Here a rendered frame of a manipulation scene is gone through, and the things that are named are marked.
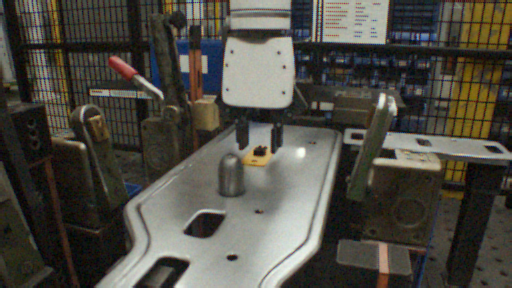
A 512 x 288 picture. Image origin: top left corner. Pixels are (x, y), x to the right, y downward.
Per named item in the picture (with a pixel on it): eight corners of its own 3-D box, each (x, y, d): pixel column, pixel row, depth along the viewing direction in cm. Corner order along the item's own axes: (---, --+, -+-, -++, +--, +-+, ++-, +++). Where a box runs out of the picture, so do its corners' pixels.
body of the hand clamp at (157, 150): (189, 297, 64) (174, 122, 53) (159, 289, 66) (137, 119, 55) (202, 278, 70) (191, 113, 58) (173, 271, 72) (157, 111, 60)
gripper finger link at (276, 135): (270, 110, 49) (270, 154, 51) (292, 112, 48) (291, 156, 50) (276, 106, 52) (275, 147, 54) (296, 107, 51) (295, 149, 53)
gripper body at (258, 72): (216, 26, 46) (218, 107, 49) (290, 26, 43) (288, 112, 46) (235, 27, 52) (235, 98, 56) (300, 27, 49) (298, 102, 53)
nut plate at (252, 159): (264, 167, 49) (264, 159, 49) (239, 164, 50) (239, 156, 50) (278, 148, 57) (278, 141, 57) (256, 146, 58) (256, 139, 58)
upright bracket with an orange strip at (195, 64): (206, 260, 75) (193, 24, 59) (200, 259, 76) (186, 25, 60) (211, 253, 78) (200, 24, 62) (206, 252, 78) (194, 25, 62)
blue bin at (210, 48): (244, 94, 87) (244, 41, 83) (150, 86, 99) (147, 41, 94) (268, 84, 101) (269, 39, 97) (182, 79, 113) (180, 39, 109)
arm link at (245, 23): (217, 10, 44) (218, 33, 45) (283, 9, 42) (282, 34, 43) (238, 13, 52) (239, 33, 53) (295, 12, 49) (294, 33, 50)
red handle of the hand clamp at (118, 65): (178, 111, 53) (104, 55, 54) (172, 122, 54) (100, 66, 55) (190, 106, 57) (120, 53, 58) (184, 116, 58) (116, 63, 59)
